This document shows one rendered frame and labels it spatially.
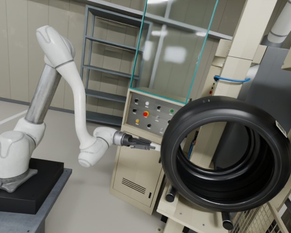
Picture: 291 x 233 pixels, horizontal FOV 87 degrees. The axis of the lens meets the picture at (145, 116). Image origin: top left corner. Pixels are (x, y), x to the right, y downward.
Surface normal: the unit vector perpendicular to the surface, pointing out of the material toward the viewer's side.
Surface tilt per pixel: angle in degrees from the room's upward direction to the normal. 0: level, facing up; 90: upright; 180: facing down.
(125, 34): 90
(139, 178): 90
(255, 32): 90
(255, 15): 90
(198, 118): 80
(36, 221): 0
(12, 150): 74
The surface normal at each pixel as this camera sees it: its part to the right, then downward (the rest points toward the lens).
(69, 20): 0.07, 0.32
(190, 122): -0.37, 0.05
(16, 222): 0.22, -0.93
